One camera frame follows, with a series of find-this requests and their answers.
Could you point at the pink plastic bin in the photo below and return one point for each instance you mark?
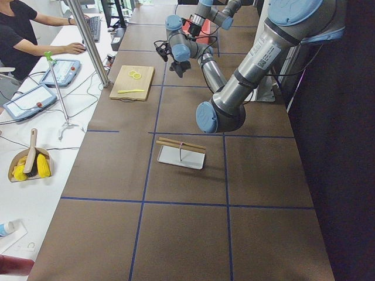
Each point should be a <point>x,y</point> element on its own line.
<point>195,31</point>

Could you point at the person in black shirt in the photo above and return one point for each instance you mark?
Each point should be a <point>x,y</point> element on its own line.
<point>19,46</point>

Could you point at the far teach pendant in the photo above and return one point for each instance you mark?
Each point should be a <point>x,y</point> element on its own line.
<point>65,72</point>

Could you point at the white tube bottle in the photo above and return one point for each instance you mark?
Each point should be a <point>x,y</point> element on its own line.
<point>7,228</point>

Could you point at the yellow plastic knife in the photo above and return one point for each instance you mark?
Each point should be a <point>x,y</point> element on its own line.
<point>129,91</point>

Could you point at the bamboo cutting board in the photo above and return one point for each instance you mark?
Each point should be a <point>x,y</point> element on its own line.
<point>125,82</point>

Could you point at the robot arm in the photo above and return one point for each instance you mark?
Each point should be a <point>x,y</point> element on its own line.
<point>288,23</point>
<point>206,11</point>

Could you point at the wooden dowel rod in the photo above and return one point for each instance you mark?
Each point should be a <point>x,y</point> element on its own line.
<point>181,146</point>
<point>176,142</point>

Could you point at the lemon slice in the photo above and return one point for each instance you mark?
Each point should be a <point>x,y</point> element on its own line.
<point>137,76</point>
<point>133,73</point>

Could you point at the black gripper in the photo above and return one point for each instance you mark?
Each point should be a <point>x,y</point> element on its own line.
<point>193,30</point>
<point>176,66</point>

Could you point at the left wooden dowel rod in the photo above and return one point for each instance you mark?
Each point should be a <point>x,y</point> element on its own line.
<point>176,142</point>

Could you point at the dark grey cloth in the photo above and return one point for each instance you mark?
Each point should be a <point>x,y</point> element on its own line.
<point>180,67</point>

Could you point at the rear lemon slice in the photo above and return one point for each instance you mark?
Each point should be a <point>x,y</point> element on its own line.
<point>133,73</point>

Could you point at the right wooden dowel rod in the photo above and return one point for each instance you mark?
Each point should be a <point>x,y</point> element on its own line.
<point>181,146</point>

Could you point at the aluminium frame post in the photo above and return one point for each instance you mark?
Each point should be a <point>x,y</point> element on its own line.
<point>83,27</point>

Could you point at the near teach pendant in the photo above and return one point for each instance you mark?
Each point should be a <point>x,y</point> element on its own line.
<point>30,103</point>

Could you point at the front lemon slice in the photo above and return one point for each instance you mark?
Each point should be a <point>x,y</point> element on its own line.
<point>137,76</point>

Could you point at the teach pendant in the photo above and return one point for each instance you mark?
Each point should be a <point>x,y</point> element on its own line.
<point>65,72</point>
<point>30,103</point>

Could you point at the black keyboard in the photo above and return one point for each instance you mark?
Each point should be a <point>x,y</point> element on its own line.
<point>94,24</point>

